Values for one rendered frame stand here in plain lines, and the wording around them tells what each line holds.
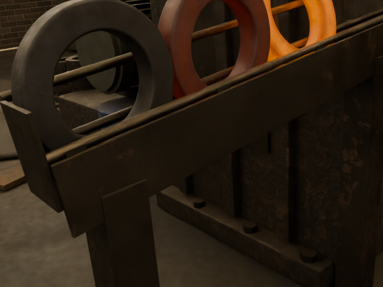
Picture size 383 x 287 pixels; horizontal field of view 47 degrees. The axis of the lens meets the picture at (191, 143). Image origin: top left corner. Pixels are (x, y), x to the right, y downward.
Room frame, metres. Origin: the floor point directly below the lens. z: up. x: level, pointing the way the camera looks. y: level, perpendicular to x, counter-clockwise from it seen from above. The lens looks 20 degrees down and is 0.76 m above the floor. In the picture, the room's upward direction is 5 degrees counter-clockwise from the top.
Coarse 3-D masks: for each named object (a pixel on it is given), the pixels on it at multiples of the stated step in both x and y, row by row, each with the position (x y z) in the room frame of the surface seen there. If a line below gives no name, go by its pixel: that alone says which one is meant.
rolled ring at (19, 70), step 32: (96, 0) 0.47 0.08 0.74; (32, 32) 0.44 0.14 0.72; (64, 32) 0.45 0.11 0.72; (128, 32) 0.49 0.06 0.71; (160, 32) 0.52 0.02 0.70; (32, 64) 0.42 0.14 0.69; (160, 64) 0.52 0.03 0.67; (32, 96) 0.42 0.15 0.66; (160, 96) 0.51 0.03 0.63; (64, 128) 0.44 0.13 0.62
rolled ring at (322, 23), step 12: (264, 0) 0.68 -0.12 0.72; (312, 0) 0.77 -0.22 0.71; (324, 0) 0.76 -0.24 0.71; (312, 12) 0.77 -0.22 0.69; (324, 12) 0.75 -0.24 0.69; (312, 24) 0.77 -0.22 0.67; (324, 24) 0.74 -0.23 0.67; (276, 36) 0.67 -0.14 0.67; (312, 36) 0.75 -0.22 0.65; (324, 36) 0.73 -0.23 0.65; (276, 48) 0.66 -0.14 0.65; (288, 48) 0.68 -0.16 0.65
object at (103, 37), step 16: (128, 0) 2.03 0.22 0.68; (144, 0) 2.04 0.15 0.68; (96, 32) 1.90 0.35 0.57; (80, 48) 2.03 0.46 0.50; (96, 48) 1.91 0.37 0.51; (112, 48) 1.81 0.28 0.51; (128, 48) 1.82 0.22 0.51; (80, 64) 2.05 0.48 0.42; (128, 64) 1.82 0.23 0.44; (96, 80) 1.95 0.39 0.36; (112, 80) 1.84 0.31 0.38; (128, 80) 1.85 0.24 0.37; (64, 96) 2.18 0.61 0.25; (80, 96) 2.15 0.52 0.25; (96, 96) 2.12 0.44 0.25; (112, 96) 2.09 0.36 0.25; (64, 112) 2.16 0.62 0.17; (80, 112) 2.01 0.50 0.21; (96, 112) 1.89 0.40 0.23
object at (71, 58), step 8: (72, 56) 2.64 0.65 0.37; (64, 64) 2.47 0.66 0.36; (72, 64) 2.27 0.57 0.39; (56, 72) 2.47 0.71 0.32; (64, 72) 2.47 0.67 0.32; (80, 80) 2.27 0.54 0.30; (56, 88) 2.48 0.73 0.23; (64, 88) 2.46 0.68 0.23; (72, 88) 2.33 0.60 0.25; (80, 88) 2.28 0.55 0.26; (88, 88) 2.28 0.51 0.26; (56, 96) 2.51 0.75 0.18; (56, 104) 2.45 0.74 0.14
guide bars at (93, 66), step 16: (272, 16) 0.74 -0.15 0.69; (368, 16) 0.88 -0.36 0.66; (208, 32) 0.65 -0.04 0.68; (96, 64) 0.54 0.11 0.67; (112, 64) 0.55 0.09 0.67; (64, 80) 0.51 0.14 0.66; (208, 80) 0.62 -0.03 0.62; (0, 96) 0.46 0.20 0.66; (128, 112) 0.53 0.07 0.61; (80, 128) 0.49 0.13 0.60; (96, 128) 0.50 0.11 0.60
